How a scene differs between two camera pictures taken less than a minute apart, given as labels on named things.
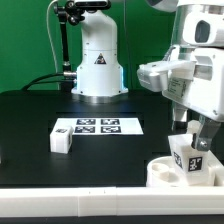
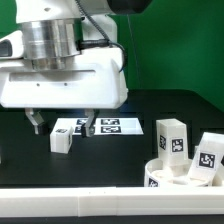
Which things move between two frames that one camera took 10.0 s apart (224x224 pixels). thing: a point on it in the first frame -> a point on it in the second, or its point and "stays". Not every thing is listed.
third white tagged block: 61,139 stays
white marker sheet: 102,125 stays
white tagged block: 194,127 -> 208,159
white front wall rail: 113,201 stays
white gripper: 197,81 -> 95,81
